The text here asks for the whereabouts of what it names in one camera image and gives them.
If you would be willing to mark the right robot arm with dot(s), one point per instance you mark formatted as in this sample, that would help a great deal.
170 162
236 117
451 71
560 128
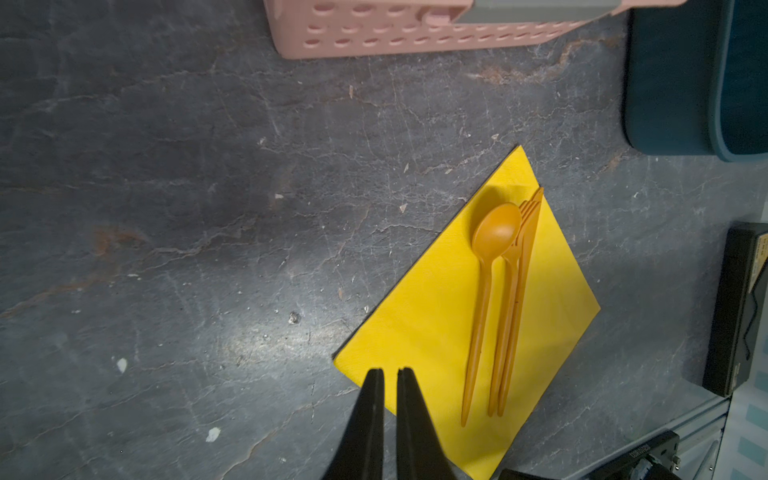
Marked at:
655 458

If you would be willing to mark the pink perforated plastic basket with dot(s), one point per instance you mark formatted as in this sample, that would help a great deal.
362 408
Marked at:
338 28

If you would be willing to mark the orange plastic fork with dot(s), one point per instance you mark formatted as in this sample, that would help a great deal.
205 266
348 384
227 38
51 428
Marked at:
504 352

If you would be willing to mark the dark teal plastic tray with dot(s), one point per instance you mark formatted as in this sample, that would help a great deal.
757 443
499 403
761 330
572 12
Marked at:
696 80

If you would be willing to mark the yellow paper napkin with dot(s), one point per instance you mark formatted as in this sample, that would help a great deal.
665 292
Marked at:
425 323

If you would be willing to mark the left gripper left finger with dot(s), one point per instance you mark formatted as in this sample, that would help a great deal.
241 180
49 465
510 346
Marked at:
360 452

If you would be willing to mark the orange plastic spoon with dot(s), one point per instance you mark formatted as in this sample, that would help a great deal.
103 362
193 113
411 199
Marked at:
491 237

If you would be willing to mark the orange plastic knife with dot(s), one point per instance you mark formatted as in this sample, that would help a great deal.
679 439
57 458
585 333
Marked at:
522 288

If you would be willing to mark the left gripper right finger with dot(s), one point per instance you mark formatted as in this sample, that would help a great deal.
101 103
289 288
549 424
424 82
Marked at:
418 451

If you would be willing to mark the black yellow flat device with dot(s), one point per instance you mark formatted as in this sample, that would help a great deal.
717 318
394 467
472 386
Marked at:
739 305

